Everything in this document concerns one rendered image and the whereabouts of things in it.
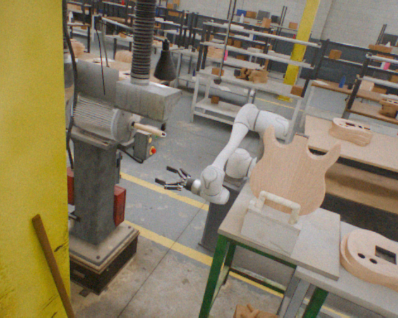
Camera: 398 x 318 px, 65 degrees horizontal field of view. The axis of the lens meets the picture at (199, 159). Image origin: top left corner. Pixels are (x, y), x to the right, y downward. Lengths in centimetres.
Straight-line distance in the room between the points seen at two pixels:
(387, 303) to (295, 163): 76
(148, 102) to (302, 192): 87
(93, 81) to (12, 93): 114
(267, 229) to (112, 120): 103
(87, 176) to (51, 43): 141
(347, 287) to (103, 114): 155
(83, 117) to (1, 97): 122
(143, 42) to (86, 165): 90
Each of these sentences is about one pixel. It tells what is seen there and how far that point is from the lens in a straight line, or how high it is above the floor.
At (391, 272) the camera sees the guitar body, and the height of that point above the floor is 99.
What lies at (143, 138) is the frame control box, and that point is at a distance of 217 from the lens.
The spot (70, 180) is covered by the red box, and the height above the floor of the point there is 75.
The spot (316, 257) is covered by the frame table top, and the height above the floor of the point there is 93.
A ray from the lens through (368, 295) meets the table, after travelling 177.
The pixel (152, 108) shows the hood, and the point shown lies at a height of 144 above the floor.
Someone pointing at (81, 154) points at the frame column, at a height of 98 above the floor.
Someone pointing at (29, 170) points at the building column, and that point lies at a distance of 93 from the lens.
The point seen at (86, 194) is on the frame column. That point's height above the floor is 69.
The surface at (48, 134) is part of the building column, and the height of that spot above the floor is 159.
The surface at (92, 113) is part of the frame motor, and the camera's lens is 195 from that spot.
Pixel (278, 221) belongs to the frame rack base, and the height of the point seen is 110.
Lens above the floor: 198
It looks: 27 degrees down
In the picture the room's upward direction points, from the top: 11 degrees clockwise
